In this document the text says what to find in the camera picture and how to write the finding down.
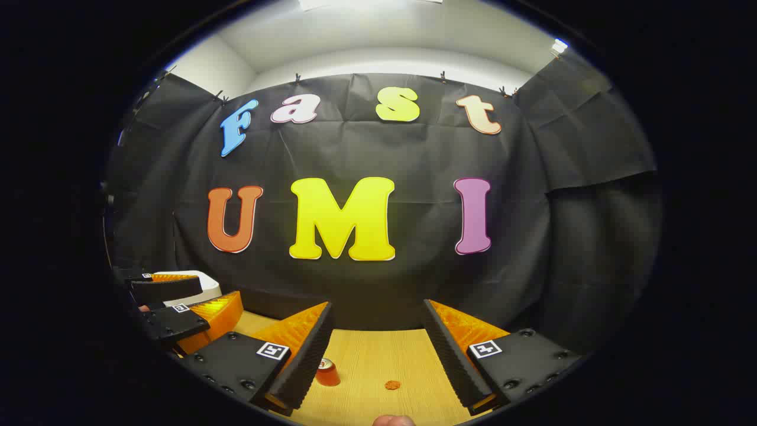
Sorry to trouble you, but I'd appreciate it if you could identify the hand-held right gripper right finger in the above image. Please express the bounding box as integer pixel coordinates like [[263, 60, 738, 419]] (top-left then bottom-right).
[[422, 299, 583, 416]]

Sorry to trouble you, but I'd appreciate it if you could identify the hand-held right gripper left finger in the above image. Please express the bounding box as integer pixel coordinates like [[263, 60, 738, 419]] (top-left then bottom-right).
[[177, 302, 335, 418]]

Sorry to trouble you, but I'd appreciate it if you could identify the red pop can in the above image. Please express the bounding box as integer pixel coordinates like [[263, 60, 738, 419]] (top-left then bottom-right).
[[315, 357, 341, 388]]

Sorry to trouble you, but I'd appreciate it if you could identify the white desktop garbage bin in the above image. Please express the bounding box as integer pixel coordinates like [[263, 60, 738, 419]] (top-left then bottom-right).
[[153, 270, 223, 308]]

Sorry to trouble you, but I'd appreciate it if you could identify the wooden desktop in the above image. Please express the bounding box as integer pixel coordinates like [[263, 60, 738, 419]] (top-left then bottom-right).
[[172, 311, 491, 426]]

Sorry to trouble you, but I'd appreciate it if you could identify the black backdrop cloth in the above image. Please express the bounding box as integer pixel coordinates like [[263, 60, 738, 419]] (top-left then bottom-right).
[[105, 56, 663, 356]]

